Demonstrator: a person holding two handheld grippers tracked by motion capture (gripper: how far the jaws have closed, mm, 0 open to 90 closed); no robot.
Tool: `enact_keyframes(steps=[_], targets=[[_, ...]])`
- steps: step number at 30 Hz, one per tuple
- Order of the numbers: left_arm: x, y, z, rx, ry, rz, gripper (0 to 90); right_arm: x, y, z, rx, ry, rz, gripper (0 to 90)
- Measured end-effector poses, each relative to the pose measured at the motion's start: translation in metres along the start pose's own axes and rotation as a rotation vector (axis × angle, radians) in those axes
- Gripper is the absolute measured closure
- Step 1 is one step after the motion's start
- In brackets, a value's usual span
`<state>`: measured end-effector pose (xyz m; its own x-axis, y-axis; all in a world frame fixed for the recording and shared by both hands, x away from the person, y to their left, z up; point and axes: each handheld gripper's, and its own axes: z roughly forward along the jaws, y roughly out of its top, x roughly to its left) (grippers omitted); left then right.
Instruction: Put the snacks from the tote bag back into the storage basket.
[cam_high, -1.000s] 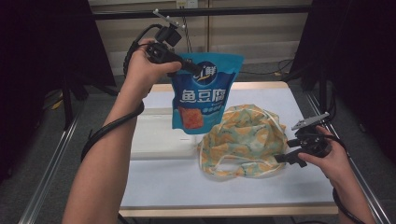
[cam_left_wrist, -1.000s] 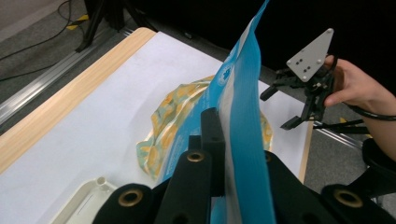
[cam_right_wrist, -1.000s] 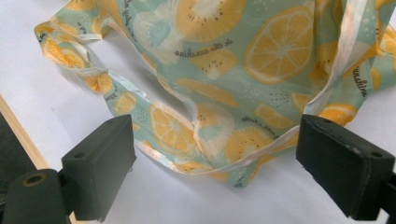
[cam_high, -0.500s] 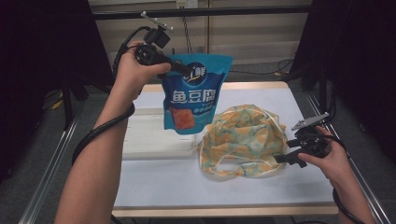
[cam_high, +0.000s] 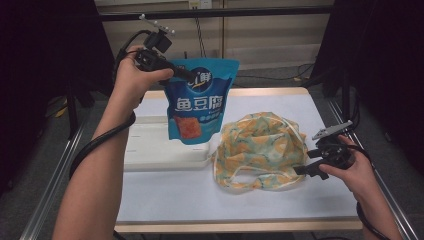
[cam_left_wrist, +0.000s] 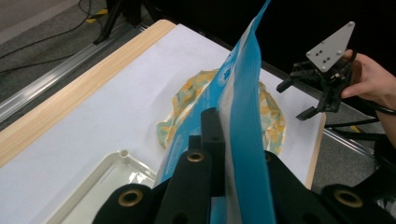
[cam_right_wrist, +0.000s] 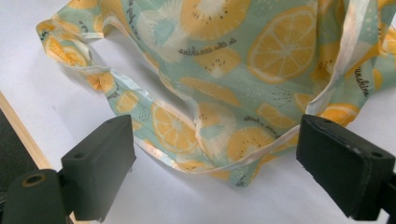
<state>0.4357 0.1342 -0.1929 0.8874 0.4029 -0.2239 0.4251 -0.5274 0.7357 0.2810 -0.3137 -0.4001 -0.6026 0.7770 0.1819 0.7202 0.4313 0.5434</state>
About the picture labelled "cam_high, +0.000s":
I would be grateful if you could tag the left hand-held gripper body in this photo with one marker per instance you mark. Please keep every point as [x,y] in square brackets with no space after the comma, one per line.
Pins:
[153,60]

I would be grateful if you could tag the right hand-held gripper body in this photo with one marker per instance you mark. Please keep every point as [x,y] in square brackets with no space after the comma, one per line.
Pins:
[333,153]

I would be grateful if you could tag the blue snack packet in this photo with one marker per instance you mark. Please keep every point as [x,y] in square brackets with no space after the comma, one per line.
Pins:
[200,106]

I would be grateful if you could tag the lemon print fabric bag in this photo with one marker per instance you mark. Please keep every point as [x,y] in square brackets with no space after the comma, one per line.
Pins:
[263,146]

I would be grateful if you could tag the white plastic tray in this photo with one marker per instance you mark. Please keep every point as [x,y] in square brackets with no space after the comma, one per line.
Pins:
[150,150]

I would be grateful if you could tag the person's left hand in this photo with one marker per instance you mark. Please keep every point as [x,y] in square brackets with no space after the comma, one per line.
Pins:
[131,81]

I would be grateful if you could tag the person's right hand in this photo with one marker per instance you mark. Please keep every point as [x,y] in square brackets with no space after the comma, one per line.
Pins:
[361,175]

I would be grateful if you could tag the black tripod stand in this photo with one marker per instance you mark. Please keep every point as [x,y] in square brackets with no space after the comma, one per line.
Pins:
[71,113]
[346,96]

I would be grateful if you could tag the black horizontal bar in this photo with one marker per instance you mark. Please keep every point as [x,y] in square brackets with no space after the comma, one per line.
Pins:
[250,12]

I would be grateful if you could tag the yellow tape piece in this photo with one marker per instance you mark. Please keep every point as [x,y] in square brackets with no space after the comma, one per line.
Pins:
[61,112]

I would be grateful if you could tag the white wall socket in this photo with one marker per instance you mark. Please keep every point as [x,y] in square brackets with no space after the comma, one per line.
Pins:
[200,4]

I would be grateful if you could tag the metal floor rail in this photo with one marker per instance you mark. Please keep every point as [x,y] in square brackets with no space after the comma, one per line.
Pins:
[395,208]
[43,203]

